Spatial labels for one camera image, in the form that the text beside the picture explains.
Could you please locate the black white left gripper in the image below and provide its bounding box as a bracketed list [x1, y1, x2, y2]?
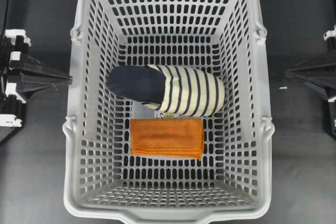
[1, 29, 72, 127]

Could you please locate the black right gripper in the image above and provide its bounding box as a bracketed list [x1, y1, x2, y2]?
[286, 26, 335, 137]

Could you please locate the grey plastic shopping basket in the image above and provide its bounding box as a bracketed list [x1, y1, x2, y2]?
[62, 0, 275, 223]

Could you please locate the folded orange cloth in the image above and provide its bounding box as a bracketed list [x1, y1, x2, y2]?
[130, 119, 204, 160]

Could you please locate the small label under slipper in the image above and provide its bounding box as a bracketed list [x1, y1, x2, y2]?
[159, 112, 178, 119]

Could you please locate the navy cream striped slipper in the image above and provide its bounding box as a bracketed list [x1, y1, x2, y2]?
[107, 65, 225, 117]

